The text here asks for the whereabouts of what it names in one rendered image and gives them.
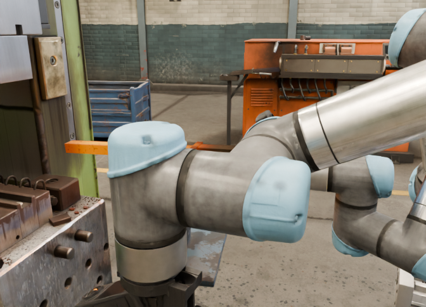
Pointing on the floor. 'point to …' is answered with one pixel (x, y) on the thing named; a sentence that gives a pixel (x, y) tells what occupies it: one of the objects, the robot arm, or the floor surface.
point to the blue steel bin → (118, 104)
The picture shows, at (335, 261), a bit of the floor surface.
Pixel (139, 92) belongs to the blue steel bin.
